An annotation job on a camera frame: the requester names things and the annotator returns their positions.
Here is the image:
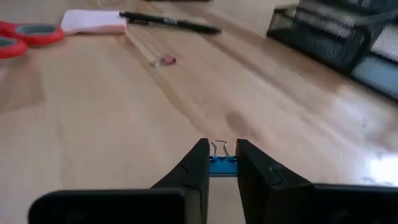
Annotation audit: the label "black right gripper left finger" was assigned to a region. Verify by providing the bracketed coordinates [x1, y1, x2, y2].
[27, 138, 211, 224]

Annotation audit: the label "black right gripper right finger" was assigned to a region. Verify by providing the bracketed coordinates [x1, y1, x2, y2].
[235, 138, 398, 224]

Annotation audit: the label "blue binder clip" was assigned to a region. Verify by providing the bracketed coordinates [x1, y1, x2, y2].
[208, 139, 239, 177]

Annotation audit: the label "black pen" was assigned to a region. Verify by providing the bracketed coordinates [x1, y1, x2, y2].
[119, 11, 222, 35]

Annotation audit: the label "pink sticky note pad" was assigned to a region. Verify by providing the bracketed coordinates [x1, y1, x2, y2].
[60, 8, 128, 35]

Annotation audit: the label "red handled scissors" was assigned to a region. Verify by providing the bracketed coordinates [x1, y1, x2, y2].
[0, 20, 65, 60]

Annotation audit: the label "black mesh desk organizer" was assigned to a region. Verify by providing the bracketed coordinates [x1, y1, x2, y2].
[266, 0, 398, 102]

